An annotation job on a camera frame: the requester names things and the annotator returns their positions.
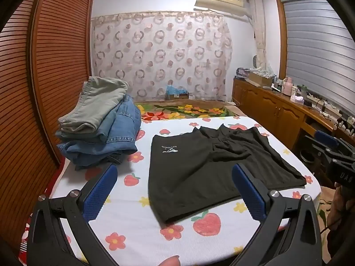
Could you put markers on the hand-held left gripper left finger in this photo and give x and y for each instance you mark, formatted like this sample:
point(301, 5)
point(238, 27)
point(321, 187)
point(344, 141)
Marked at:
point(99, 192)

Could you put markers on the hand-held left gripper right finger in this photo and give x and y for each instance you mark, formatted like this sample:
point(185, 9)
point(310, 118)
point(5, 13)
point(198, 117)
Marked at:
point(249, 195)

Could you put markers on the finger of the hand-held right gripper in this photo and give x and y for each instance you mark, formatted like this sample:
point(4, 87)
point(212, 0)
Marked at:
point(326, 140)
point(319, 151)

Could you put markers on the black pants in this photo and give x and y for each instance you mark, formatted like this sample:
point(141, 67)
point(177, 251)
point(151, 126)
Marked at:
point(194, 171)

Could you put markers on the grey-green folded pants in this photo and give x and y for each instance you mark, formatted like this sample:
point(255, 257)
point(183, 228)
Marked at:
point(94, 102)

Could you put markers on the person's left hand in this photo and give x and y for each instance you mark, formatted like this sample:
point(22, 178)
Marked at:
point(170, 261)

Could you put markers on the strawberry print bed sheet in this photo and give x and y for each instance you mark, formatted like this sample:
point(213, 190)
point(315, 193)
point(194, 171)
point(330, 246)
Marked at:
point(133, 216)

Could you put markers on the folded blue jeans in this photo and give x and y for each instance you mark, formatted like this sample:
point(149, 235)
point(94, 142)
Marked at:
point(122, 122)
point(88, 152)

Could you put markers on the tissue box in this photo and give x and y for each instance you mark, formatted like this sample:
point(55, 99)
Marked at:
point(296, 99)

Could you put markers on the pink thermos bottle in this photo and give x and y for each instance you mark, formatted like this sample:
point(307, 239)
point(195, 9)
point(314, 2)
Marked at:
point(287, 85)

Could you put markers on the wooden sideboard cabinet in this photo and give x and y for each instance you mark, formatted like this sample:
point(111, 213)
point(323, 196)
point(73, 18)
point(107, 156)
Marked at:
point(266, 105)

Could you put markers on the large cardboard box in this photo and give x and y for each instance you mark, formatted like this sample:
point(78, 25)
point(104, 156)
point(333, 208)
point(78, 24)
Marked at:
point(259, 79)

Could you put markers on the grey window blind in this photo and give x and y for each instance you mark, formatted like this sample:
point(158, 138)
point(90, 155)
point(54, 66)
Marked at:
point(313, 47)

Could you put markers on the floral blanket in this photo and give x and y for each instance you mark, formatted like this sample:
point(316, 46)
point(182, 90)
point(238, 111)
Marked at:
point(166, 113)

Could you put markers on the white round object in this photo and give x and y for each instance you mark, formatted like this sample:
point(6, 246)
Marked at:
point(255, 61)

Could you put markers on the dark patterned box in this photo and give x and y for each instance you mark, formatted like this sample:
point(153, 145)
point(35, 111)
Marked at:
point(241, 73)

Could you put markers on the small cardboard box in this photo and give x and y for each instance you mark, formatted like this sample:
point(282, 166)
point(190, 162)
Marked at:
point(177, 96)

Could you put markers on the beige lace curtain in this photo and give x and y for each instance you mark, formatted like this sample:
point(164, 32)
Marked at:
point(259, 33)

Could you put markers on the blue plastic bag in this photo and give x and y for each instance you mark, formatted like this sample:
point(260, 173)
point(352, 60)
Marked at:
point(176, 89)

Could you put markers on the wooden louvered wardrobe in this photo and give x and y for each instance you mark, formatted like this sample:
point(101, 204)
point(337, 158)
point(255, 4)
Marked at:
point(61, 47)

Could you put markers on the circle pattern curtain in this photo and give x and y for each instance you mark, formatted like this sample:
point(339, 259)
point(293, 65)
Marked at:
point(166, 55)

